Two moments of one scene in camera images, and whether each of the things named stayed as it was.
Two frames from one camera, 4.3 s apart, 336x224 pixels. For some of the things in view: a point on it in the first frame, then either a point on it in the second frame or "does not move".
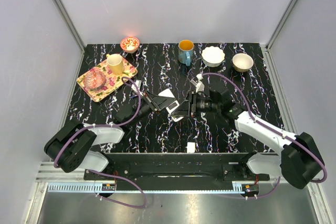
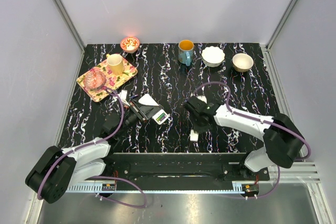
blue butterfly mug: (186, 51) does not move
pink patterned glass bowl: (94, 79) does not move
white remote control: (172, 106) → (161, 116)
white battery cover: (190, 147) → (193, 136)
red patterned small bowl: (129, 44) does not move
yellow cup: (115, 64) does not move
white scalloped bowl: (212, 56) does not move
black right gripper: (188, 108) → (197, 128)
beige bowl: (242, 62) does not move
